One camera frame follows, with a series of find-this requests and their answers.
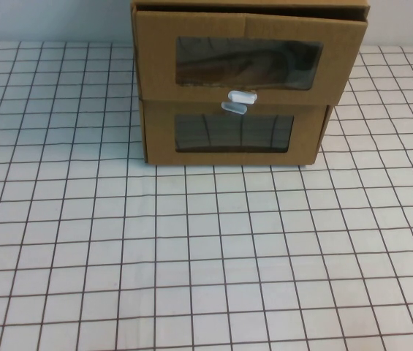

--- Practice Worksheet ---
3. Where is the white plastic drawer handle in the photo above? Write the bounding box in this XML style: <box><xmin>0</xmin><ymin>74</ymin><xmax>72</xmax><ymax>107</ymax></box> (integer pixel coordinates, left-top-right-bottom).
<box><xmin>227</xmin><ymin>89</ymin><xmax>257</xmax><ymax>106</ymax></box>
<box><xmin>220</xmin><ymin>101</ymin><xmax>248</xmax><ymax>116</ymax></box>

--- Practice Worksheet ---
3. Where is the cardboard drawer with window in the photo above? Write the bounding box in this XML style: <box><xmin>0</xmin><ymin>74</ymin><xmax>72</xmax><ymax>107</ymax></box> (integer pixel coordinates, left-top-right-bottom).
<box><xmin>139</xmin><ymin>98</ymin><xmax>330</xmax><ymax>166</ymax></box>
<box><xmin>135</xmin><ymin>10</ymin><xmax>368</xmax><ymax>107</ymax></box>

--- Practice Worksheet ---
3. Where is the cardboard drawer sleeve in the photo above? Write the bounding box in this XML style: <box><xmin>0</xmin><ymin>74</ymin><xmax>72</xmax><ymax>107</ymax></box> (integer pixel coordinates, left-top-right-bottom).
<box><xmin>131</xmin><ymin>0</ymin><xmax>372</xmax><ymax>102</ymax></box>

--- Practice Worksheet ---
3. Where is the white grid tablecloth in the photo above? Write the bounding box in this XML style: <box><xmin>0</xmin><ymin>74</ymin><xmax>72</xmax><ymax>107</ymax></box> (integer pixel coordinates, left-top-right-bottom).
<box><xmin>0</xmin><ymin>39</ymin><xmax>413</xmax><ymax>351</ymax></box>

